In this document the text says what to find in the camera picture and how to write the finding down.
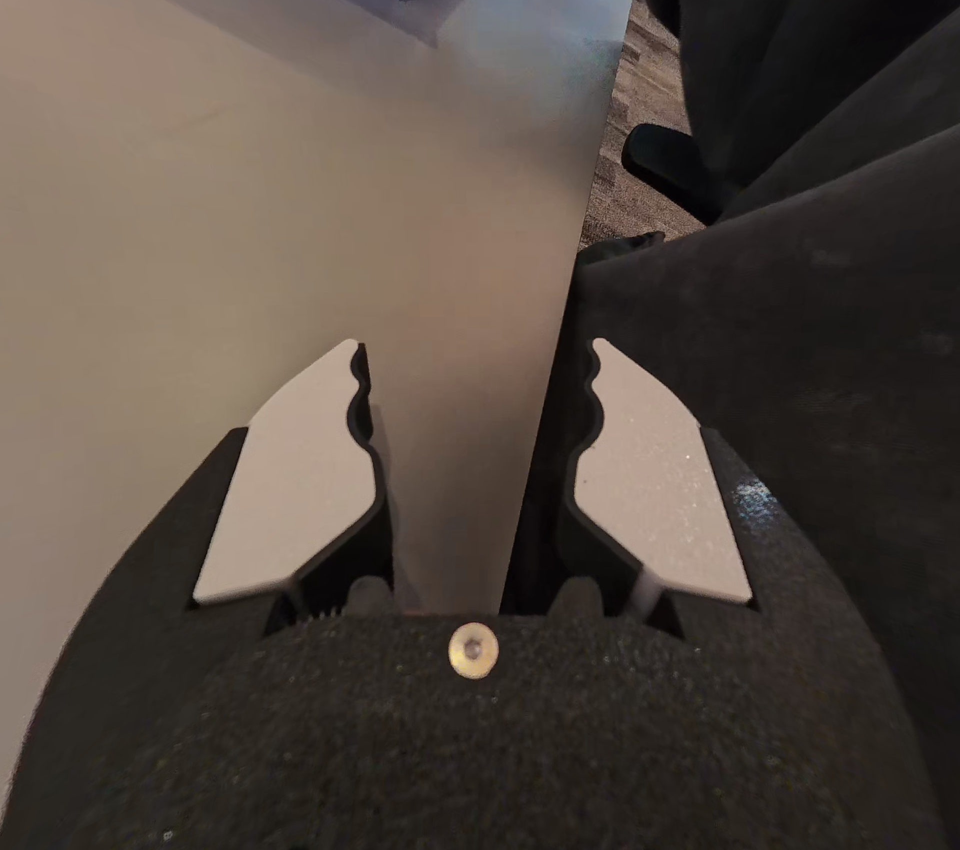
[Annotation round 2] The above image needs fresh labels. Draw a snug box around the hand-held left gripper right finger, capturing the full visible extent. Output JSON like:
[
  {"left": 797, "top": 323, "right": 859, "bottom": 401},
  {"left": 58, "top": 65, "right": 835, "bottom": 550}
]
[{"left": 555, "top": 337, "right": 753, "bottom": 622}]

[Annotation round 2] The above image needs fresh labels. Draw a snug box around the black chair armrest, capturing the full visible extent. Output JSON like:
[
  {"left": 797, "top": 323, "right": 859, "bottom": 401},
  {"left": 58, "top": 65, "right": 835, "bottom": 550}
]
[{"left": 622, "top": 123, "right": 725, "bottom": 225}]

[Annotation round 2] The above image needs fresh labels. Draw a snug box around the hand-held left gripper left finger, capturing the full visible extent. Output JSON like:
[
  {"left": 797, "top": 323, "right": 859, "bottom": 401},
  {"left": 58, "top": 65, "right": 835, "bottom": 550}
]
[{"left": 192, "top": 339, "right": 395, "bottom": 619}]

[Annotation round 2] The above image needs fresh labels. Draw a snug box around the dark cloth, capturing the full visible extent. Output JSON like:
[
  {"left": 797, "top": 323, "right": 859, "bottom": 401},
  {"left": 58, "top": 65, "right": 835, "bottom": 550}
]
[{"left": 576, "top": 231, "right": 667, "bottom": 266}]

